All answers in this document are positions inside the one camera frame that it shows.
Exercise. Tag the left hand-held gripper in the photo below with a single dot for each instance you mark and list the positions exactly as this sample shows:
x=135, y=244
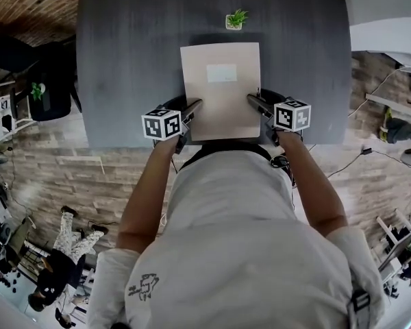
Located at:
x=159, y=123

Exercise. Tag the person's light grey shirt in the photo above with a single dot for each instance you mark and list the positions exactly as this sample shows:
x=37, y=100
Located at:
x=243, y=235

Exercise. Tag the dark bag with yellow trim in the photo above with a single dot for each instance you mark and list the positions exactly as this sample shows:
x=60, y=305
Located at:
x=404, y=130

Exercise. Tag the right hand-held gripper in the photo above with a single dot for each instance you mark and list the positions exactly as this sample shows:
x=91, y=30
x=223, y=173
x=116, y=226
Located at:
x=292, y=115

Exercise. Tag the dark grey table top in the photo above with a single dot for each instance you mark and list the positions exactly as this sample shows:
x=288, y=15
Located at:
x=130, y=63

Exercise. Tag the person's right forearm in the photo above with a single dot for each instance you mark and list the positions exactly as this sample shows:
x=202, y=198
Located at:
x=311, y=190

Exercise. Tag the small green potted plant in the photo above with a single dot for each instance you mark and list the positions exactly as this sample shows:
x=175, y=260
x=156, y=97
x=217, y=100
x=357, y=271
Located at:
x=236, y=19
x=37, y=91

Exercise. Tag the beige cardboard box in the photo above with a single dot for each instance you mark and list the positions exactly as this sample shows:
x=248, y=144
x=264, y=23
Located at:
x=219, y=115

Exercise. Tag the white metal frame table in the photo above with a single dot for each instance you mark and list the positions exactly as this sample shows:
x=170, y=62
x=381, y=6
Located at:
x=385, y=227

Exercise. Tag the person's left forearm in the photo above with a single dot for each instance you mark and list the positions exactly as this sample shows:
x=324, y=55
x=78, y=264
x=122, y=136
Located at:
x=147, y=197

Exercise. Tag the black office chair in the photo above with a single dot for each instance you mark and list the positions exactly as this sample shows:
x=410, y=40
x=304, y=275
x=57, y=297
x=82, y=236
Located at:
x=55, y=105

